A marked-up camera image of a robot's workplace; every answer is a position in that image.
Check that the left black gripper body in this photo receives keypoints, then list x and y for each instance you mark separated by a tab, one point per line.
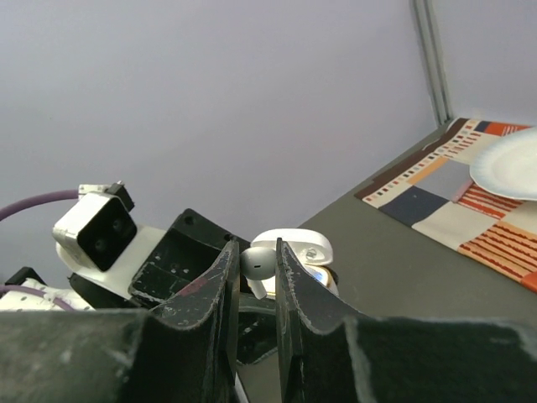
120	279

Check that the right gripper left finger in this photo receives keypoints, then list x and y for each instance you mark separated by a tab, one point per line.
186	349

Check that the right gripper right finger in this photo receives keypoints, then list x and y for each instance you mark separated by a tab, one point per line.
315	357

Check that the white earbud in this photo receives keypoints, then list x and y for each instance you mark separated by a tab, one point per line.
258	264

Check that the white earbud case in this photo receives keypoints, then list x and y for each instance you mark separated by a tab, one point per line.
313	250

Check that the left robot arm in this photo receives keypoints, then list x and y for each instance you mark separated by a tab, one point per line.
33	291

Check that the patchwork placemat cloth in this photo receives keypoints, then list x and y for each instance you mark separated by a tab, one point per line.
431	191

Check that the white plate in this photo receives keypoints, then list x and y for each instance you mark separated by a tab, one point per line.
507	168

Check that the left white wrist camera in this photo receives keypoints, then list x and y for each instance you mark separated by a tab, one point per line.
98	228

